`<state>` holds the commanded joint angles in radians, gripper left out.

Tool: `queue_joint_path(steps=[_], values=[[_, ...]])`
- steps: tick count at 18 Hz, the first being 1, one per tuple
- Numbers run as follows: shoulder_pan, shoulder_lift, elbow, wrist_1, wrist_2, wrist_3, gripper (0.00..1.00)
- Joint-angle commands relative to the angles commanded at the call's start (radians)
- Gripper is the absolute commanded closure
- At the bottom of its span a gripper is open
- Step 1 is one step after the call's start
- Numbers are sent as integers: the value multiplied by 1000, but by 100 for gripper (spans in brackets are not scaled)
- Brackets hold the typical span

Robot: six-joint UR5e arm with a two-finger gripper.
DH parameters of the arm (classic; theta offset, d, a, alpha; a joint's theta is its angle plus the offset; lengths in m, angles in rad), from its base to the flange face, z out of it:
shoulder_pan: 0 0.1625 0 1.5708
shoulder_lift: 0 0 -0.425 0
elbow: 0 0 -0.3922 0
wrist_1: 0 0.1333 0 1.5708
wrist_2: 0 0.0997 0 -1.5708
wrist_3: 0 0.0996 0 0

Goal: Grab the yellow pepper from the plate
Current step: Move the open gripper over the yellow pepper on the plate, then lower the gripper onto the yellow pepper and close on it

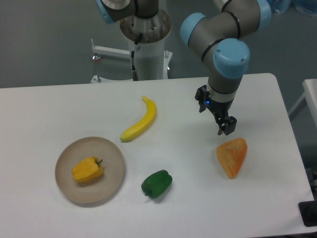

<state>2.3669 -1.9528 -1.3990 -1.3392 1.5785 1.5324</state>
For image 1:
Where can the beige round plate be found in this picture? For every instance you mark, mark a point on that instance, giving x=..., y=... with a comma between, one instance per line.
x=100, y=188

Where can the black wrist connector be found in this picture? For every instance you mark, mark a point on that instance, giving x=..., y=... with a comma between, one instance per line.
x=200, y=97

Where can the orange triangular toy food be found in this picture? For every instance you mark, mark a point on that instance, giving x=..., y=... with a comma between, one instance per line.
x=231, y=156

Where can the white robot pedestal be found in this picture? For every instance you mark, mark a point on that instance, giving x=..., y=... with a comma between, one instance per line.
x=149, y=60

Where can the white side table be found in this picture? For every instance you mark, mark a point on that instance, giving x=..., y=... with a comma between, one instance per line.
x=307, y=98

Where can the black device at edge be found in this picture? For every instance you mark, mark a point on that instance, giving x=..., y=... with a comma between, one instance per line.
x=308, y=211

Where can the yellow bell pepper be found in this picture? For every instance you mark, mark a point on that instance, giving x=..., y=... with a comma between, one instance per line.
x=87, y=169

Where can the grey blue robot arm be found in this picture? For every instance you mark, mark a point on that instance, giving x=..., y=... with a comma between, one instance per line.
x=216, y=41

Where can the yellow banana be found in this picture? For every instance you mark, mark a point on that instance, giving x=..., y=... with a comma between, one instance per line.
x=143, y=124

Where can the green bell pepper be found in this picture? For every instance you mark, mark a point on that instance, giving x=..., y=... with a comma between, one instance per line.
x=156, y=184

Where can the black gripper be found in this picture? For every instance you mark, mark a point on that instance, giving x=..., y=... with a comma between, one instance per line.
x=225, y=122

